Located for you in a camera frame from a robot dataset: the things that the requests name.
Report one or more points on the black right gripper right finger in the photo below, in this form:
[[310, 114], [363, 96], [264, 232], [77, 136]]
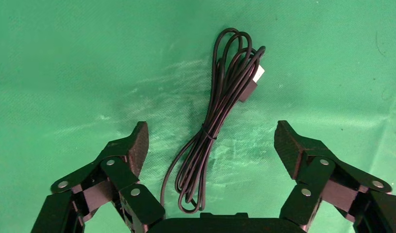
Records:
[[330, 189]]

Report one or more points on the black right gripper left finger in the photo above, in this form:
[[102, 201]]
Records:
[[120, 193]]

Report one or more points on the green table cloth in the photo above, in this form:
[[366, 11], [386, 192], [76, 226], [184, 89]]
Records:
[[56, 64]]

